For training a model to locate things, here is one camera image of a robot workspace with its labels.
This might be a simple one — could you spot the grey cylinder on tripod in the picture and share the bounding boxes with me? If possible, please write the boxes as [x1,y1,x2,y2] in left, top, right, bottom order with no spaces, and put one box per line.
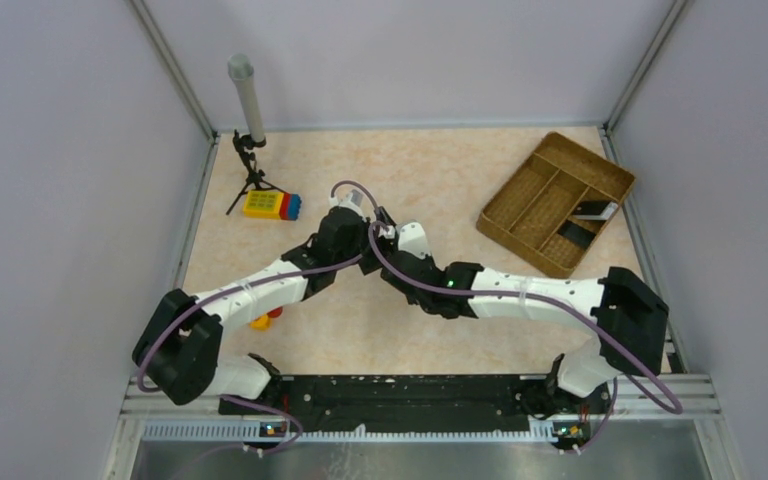
[227,53,266,148]

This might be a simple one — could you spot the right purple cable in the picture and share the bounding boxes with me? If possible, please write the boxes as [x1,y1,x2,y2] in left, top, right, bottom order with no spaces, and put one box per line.
[366,221,685,455]

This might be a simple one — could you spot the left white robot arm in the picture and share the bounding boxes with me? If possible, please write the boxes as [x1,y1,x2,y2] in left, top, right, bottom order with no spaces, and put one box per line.
[132,207,380,414]

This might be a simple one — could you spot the small black tripod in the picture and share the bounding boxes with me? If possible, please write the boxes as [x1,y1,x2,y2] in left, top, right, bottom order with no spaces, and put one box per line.
[225,130,285,216]

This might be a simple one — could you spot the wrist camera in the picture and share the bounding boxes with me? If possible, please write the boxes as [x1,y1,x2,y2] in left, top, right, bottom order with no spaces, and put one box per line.
[337,189,366,218]
[383,221,432,260]

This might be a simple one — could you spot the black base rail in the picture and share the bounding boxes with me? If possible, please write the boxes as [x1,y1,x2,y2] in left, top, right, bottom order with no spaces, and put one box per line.
[218,374,614,435]

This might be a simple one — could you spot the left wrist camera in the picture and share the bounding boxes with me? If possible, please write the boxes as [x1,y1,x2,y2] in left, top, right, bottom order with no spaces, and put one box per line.
[337,189,366,218]

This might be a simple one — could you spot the red blue toy bricks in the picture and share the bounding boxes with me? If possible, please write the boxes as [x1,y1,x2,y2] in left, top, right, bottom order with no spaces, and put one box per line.
[279,193,302,221]

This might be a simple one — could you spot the woven brown divided tray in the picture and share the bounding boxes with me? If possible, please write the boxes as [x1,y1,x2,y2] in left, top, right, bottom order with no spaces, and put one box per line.
[476,131,636,279]

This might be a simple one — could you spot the grey slotted cable duct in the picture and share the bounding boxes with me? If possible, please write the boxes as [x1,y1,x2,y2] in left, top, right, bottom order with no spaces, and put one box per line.
[142,420,558,444]

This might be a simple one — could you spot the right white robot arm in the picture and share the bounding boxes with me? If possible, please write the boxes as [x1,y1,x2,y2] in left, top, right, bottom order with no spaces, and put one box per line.
[367,221,683,414]

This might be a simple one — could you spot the loose black card in tray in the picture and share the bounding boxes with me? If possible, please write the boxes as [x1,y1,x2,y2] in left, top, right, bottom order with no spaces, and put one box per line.
[557,220,596,250]

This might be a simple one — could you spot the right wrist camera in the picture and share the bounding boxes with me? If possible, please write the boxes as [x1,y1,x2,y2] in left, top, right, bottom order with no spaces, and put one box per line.
[383,221,432,260]

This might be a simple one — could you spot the grey silver cards in tray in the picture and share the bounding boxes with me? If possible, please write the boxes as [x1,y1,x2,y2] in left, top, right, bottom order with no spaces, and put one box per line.
[571,200,620,222]

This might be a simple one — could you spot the yellow toy brick block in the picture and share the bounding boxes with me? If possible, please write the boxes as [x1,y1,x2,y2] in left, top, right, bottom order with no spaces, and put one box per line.
[242,190,285,220]

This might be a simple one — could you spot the red yellow button toy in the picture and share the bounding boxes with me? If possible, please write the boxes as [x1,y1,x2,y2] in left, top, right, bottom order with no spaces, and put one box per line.
[249,307,283,331]

